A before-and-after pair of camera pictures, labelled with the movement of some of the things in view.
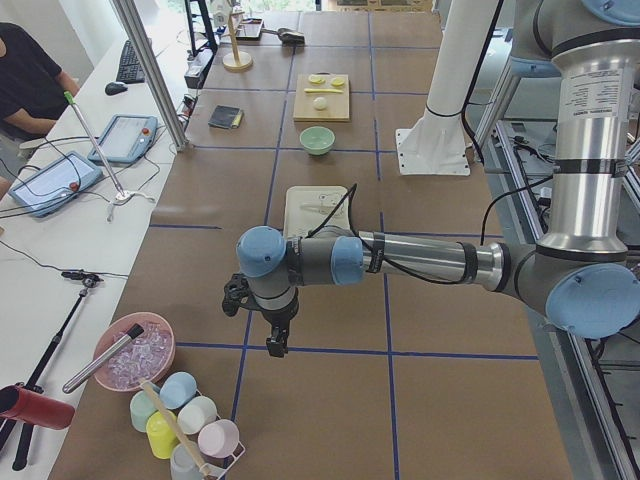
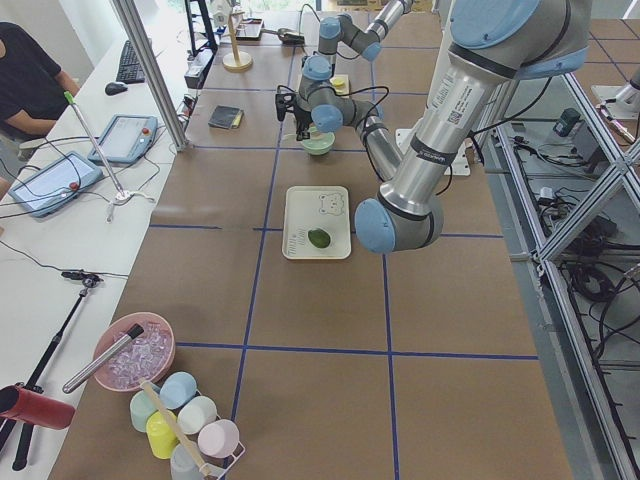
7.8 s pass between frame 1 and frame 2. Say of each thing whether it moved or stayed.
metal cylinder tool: stayed
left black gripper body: moved
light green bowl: stayed
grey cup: stayed
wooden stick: stayed
